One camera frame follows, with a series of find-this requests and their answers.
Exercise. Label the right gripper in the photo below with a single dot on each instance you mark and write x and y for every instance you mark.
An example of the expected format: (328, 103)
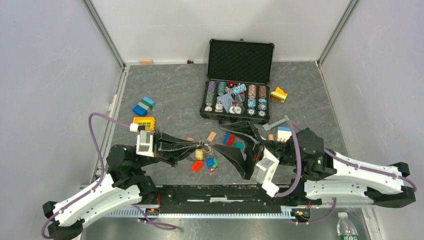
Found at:
(234, 155)

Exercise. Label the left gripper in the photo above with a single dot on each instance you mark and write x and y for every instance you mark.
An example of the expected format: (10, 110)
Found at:
(172, 156)

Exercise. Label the yellow key tag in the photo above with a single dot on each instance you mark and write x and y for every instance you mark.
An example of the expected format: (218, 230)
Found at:
(199, 154)

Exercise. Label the green key tag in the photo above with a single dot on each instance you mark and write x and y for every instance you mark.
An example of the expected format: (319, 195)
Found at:
(215, 164)

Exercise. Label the blue key tag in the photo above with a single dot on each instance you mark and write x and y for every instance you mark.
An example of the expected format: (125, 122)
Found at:
(210, 162)

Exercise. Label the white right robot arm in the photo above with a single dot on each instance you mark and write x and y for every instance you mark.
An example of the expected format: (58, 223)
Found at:
(302, 167)

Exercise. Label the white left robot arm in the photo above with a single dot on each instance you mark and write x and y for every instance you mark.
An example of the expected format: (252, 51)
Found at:
(124, 183)

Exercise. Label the blue red brick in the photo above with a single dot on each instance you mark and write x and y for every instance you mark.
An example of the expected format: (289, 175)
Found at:
(228, 139)

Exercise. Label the grey plastic bolt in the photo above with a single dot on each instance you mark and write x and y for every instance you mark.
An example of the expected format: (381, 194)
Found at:
(268, 126)

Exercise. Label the yellow window brick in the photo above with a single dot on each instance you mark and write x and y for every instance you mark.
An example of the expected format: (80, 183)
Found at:
(148, 122)

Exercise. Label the orange flat block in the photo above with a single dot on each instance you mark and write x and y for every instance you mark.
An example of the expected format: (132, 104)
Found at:
(211, 136)

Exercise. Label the blue white brick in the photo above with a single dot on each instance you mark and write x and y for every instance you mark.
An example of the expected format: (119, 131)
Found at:
(283, 133)

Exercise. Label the blue grey green brick stack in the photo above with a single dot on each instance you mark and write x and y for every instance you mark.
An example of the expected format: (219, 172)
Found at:
(144, 107)

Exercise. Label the yellow orange brick pile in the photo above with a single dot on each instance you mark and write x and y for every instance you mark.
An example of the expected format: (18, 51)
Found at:
(278, 95)

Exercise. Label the black poker chip case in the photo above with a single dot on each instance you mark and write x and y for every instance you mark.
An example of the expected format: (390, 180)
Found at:
(238, 74)

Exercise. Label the wooden block on ledge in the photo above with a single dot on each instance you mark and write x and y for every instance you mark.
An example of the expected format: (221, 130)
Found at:
(146, 61)

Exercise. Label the plastic water bottle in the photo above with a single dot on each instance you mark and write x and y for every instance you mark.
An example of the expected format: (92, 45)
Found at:
(346, 230)

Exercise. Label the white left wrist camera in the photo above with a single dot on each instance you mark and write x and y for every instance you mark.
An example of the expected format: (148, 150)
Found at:
(144, 140)

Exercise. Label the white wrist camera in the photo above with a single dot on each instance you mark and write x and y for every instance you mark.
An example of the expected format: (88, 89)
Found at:
(144, 140)
(263, 173)

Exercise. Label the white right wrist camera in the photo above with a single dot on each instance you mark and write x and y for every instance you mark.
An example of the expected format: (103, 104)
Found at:
(263, 173)

